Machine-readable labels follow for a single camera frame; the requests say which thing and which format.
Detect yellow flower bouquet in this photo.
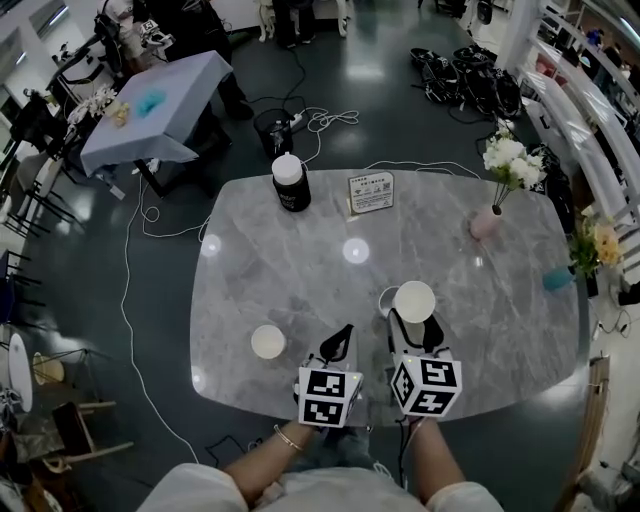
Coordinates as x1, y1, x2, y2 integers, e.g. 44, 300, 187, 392
568, 209, 624, 279

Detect white metal shelving rack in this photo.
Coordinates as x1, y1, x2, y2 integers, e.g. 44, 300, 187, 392
517, 0, 640, 226

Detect person's right forearm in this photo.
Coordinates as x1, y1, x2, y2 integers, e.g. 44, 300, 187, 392
405, 414, 470, 506

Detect black waste bin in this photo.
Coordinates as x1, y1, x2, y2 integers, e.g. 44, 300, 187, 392
253, 108, 295, 160

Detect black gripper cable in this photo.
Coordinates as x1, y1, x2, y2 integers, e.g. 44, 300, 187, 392
394, 415, 431, 494

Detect person's left forearm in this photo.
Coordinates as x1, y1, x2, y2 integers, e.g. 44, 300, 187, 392
222, 422, 321, 501

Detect white potted flowers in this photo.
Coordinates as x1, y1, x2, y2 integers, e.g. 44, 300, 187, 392
67, 84, 119, 124

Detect coiled white cable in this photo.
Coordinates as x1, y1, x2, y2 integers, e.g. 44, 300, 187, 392
299, 107, 361, 166

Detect pink vase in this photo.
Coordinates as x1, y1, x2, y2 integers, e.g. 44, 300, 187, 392
468, 204, 503, 242

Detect beige stool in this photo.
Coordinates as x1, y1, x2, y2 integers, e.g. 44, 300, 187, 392
32, 352, 66, 386

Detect black white floor appliance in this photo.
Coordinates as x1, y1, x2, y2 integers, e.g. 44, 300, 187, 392
49, 29, 121, 96

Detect person's blue jeans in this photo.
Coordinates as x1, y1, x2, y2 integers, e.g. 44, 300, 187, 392
299, 424, 384, 474

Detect grey cushioned chair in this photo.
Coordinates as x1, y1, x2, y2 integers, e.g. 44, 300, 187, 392
4, 149, 84, 236

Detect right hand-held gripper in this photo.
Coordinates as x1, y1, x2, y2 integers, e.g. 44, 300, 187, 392
387, 308, 464, 418

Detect person's white shirt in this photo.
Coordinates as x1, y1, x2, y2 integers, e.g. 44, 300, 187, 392
137, 462, 504, 512

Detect white flower bouquet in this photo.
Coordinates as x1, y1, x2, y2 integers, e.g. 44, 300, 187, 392
482, 132, 547, 216

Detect single black backpack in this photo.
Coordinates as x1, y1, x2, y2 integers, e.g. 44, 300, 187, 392
524, 142, 576, 236

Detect black bottle with white lid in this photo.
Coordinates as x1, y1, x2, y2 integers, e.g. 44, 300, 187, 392
271, 152, 312, 213

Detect wooden chair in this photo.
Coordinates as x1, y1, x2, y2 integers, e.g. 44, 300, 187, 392
29, 399, 136, 476

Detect dark metal chair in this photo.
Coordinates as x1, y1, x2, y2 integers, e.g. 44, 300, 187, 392
0, 249, 46, 331

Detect pile of black backpacks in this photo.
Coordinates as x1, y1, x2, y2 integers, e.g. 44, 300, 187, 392
409, 43, 524, 121

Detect black side table frame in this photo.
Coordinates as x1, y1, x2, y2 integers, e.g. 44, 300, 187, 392
132, 159, 221, 199

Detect thin gold bracelet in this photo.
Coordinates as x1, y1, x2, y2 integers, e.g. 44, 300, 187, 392
273, 424, 306, 453

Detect turquoise fluffy object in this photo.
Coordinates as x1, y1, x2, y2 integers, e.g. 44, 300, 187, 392
134, 85, 169, 116

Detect white paper cup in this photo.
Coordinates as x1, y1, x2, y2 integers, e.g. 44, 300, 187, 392
250, 324, 287, 360
392, 280, 437, 351

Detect black floor cable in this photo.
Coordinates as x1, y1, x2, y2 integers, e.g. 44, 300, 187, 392
248, 47, 307, 119

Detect long white floor cable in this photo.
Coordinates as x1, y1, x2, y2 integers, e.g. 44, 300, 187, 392
119, 172, 214, 466

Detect round white side table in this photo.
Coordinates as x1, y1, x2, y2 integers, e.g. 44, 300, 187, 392
7, 332, 35, 414

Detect white ornate desk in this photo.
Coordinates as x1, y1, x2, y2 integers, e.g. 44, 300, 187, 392
256, 0, 351, 41

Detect small standing sign card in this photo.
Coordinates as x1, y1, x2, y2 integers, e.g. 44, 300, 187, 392
347, 171, 396, 217

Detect light wooden frame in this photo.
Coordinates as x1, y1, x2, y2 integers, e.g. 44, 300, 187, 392
554, 352, 612, 512

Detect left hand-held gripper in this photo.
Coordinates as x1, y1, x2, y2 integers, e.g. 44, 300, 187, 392
292, 323, 365, 430

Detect blue vase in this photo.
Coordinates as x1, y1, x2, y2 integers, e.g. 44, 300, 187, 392
542, 266, 576, 294

